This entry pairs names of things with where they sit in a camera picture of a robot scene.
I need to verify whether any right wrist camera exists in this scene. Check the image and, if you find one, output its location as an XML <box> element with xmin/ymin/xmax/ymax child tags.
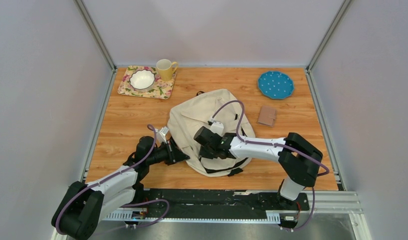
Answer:
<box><xmin>208</xmin><ymin>118</ymin><xmax>224</xmax><ymax>137</ymax></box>

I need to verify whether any yellow ceramic mug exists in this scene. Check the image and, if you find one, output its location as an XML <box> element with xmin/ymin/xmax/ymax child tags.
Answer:
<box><xmin>156</xmin><ymin>59</ymin><xmax>179</xmax><ymax>82</ymax></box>

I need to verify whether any white scalloped bowl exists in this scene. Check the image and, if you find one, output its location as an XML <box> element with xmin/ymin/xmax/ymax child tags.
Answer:
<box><xmin>129</xmin><ymin>70</ymin><xmax>155</xmax><ymax>92</ymax></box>

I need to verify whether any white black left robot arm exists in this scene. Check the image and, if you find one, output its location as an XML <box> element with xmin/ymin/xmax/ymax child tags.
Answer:
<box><xmin>51</xmin><ymin>136</ymin><xmax>190</xmax><ymax>240</ymax></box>

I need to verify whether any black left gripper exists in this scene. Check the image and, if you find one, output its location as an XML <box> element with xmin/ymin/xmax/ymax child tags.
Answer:
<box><xmin>147</xmin><ymin>140</ymin><xmax>190</xmax><ymax>166</ymax></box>

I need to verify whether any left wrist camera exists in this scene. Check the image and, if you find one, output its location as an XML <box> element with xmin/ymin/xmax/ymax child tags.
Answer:
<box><xmin>156</xmin><ymin>126</ymin><xmax>169</xmax><ymax>144</ymax></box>

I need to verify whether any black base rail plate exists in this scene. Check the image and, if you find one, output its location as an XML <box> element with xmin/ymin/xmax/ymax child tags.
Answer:
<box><xmin>132</xmin><ymin>188</ymin><xmax>311</xmax><ymax>220</ymax></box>

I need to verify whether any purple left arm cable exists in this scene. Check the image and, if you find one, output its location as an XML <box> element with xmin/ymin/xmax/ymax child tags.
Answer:
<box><xmin>54</xmin><ymin>124</ymin><xmax>170</xmax><ymax>237</ymax></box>

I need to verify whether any floral square tray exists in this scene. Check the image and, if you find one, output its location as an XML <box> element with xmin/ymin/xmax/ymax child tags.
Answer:
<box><xmin>117</xmin><ymin>65</ymin><xmax>177</xmax><ymax>99</ymax></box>

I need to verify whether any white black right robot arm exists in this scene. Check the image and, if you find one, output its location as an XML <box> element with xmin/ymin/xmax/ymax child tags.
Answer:
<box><xmin>194</xmin><ymin>126</ymin><xmax>330</xmax><ymax>210</ymax></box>

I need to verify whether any cream canvas backpack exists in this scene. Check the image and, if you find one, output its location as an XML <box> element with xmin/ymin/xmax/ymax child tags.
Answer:
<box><xmin>167</xmin><ymin>89</ymin><xmax>255</xmax><ymax>177</ymax></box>

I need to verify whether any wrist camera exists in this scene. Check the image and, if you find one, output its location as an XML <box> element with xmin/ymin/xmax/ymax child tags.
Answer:
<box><xmin>156</xmin><ymin>126</ymin><xmax>169</xmax><ymax>144</ymax></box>
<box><xmin>208</xmin><ymin>118</ymin><xmax>224</xmax><ymax>137</ymax></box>

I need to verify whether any blue polka dot plate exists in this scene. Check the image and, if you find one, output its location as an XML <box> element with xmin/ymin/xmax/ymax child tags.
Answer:
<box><xmin>257</xmin><ymin>70</ymin><xmax>295</xmax><ymax>100</ymax></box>

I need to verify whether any brown small notebook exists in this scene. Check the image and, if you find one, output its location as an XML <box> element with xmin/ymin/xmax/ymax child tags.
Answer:
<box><xmin>257</xmin><ymin>105</ymin><xmax>277</xmax><ymax>127</ymax></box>

